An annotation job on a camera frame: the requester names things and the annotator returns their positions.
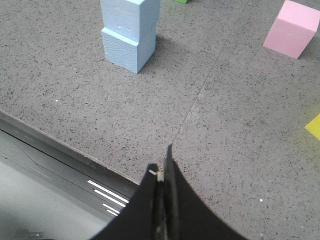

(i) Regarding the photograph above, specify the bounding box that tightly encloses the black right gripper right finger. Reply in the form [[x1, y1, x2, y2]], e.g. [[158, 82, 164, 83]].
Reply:
[[163, 144, 245, 240]]

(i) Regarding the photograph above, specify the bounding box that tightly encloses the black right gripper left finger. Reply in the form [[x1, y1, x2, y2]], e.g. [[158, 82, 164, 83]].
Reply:
[[93, 163, 165, 240]]

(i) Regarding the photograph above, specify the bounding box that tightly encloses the textured light blue foam cube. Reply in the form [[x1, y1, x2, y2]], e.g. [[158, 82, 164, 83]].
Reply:
[[101, 27, 156, 74]]

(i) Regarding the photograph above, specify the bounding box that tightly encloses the yellow foam cube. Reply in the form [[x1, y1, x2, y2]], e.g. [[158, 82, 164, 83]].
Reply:
[[304, 114, 320, 140]]

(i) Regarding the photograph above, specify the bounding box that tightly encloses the green foam cube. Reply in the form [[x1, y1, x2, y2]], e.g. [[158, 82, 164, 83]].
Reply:
[[175, 0, 188, 4]]

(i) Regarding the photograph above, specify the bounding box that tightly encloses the pink foam cube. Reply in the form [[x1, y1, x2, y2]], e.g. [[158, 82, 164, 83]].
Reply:
[[263, 0, 320, 59]]

